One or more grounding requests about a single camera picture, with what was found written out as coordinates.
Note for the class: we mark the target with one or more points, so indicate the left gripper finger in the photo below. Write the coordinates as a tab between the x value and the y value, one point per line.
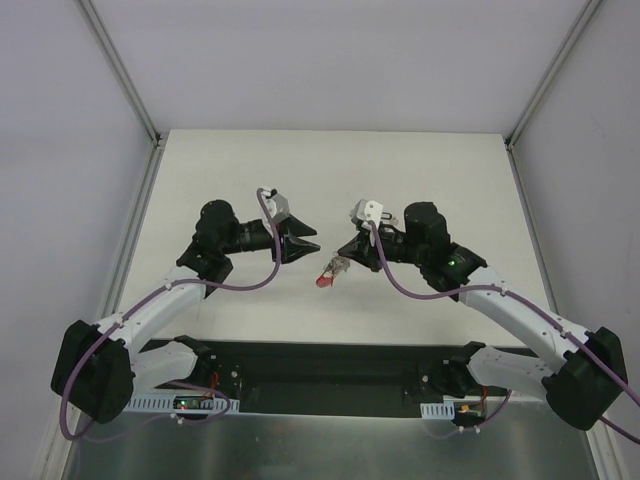
293	227
294	249

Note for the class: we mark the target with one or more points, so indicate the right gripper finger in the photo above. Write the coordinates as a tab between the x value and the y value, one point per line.
356	246
363	260

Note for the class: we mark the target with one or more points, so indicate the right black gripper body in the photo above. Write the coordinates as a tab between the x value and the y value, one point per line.
372	250

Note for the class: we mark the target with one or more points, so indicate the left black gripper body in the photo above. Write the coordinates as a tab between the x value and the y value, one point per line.
279	243

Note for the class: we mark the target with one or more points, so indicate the red handled key organizer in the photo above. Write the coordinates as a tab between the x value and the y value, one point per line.
337	265

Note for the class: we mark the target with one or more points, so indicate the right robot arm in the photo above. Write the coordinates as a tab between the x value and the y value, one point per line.
578	372

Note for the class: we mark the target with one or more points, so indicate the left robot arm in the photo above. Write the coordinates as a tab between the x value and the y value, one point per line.
101	366

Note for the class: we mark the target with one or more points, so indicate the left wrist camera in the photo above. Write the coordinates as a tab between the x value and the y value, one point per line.
277	205

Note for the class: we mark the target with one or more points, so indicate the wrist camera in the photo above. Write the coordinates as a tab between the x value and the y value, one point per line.
365	213
277	205

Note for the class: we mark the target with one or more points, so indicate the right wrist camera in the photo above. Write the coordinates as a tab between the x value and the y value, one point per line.
365	213

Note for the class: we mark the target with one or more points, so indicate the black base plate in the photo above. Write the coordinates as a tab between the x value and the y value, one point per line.
345	380

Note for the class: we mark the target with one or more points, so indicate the right white cable duct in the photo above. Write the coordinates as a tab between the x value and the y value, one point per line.
438	411

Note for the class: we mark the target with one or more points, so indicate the white cable duct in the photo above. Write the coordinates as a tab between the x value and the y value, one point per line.
183	404
438	411

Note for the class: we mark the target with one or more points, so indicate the left white cable duct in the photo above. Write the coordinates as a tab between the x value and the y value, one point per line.
183	404

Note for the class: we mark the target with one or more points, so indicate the left aluminium frame post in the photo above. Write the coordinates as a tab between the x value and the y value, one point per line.
99	30

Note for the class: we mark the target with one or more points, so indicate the aluminium frame post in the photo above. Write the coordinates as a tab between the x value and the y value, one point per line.
99	30
575	33

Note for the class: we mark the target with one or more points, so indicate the left aluminium rail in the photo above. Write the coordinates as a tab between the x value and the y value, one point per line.
53	454

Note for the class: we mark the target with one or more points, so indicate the right aluminium frame post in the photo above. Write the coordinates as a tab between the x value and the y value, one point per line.
575	33

